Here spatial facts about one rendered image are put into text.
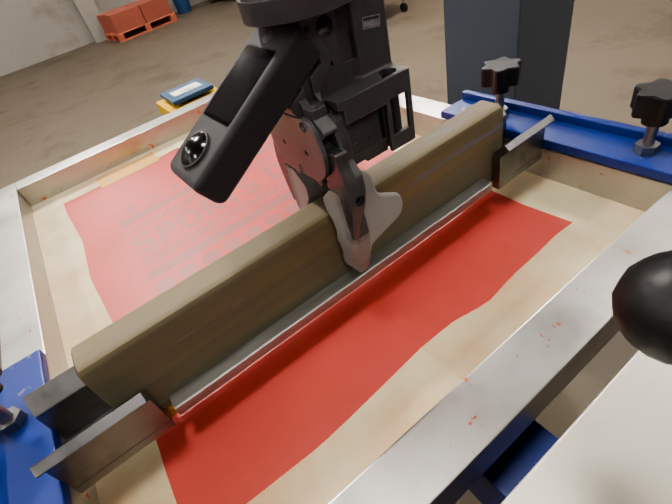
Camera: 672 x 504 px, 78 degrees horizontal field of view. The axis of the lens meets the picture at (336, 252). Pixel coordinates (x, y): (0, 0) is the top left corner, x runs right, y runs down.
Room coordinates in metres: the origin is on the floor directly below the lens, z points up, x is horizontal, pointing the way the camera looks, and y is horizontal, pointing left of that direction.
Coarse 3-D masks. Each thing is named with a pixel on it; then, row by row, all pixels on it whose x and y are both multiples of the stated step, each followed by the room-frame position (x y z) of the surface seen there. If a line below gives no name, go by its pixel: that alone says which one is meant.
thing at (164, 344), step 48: (432, 144) 0.32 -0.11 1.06; (480, 144) 0.34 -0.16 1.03; (384, 192) 0.29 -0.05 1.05; (432, 192) 0.31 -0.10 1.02; (288, 240) 0.25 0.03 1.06; (336, 240) 0.26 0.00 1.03; (384, 240) 0.28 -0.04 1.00; (192, 288) 0.22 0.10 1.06; (240, 288) 0.23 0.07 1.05; (288, 288) 0.24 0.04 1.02; (96, 336) 0.20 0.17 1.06; (144, 336) 0.20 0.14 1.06; (192, 336) 0.21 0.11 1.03; (240, 336) 0.22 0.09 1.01; (96, 384) 0.18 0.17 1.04; (144, 384) 0.19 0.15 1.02
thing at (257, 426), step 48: (96, 192) 0.66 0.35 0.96; (144, 192) 0.61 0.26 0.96; (96, 240) 0.51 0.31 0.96; (96, 288) 0.40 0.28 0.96; (144, 288) 0.37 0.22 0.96; (336, 336) 0.23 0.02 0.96; (384, 336) 0.22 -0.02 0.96; (240, 384) 0.21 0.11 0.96; (288, 384) 0.20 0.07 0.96; (336, 384) 0.19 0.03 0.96; (192, 432) 0.18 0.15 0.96; (240, 432) 0.17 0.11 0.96; (288, 432) 0.16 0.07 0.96; (192, 480) 0.14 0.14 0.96; (240, 480) 0.13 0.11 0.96
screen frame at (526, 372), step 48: (144, 144) 0.77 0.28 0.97; (0, 192) 0.68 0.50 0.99; (48, 192) 0.69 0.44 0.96; (624, 192) 0.29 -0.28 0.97; (0, 240) 0.52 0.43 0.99; (624, 240) 0.21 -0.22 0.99; (0, 288) 0.40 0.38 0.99; (48, 288) 0.42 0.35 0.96; (576, 288) 0.18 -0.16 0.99; (0, 336) 0.32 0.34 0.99; (48, 336) 0.31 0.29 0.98; (528, 336) 0.16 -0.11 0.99; (576, 336) 0.15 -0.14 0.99; (480, 384) 0.13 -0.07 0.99; (528, 384) 0.13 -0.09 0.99; (432, 432) 0.11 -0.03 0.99; (480, 432) 0.11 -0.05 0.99; (384, 480) 0.10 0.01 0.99; (432, 480) 0.09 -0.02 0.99
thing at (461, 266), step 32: (448, 224) 0.33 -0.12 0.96; (480, 224) 0.32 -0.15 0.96; (512, 224) 0.31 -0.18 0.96; (544, 224) 0.29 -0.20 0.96; (416, 256) 0.30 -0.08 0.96; (448, 256) 0.29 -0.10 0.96; (480, 256) 0.28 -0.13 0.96; (512, 256) 0.26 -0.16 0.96; (384, 288) 0.27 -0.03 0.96; (416, 288) 0.26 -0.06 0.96; (448, 288) 0.25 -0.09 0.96; (480, 288) 0.24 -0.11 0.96; (416, 320) 0.22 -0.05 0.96; (448, 320) 0.21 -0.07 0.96
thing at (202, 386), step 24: (480, 192) 0.32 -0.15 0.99; (432, 216) 0.30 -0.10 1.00; (408, 240) 0.28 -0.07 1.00; (384, 264) 0.27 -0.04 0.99; (336, 288) 0.25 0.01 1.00; (312, 312) 0.23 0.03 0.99; (264, 336) 0.22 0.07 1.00; (288, 336) 0.22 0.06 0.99; (240, 360) 0.20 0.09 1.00; (192, 384) 0.19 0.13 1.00; (216, 384) 0.19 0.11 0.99
